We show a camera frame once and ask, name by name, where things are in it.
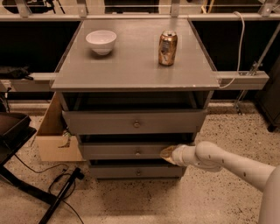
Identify grey bottom drawer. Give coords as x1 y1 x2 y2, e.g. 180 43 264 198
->
89 164 186 179

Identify white hanging cable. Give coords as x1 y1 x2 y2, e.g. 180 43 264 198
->
218 10 247 89

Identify grey top drawer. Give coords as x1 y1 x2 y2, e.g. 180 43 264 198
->
62 109 207 135

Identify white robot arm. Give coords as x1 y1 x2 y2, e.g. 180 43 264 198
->
160 141 280 224

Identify grey drawer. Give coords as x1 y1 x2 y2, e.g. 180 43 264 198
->
79 143 175 160
89 164 186 179
62 109 207 135

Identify white ceramic bowl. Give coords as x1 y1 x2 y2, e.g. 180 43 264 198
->
86 30 116 55

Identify dented gold soda can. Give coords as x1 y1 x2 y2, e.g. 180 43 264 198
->
158 31 178 66

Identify metal railing frame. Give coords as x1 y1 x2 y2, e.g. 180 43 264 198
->
0 0 280 116

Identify black chair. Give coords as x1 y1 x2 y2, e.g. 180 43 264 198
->
0 112 56 205

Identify black bag on rail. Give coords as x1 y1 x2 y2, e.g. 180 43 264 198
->
0 66 33 81

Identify dark cabinet at right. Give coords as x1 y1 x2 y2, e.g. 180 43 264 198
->
256 56 280 132

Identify black cable on floor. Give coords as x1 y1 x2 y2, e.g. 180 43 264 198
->
11 152 86 224

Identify cardboard box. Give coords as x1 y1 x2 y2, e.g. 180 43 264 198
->
35 94 83 162

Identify black stand leg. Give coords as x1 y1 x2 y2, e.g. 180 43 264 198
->
38 168 84 224

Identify grey drawer cabinet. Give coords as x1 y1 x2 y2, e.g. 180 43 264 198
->
52 19 219 168

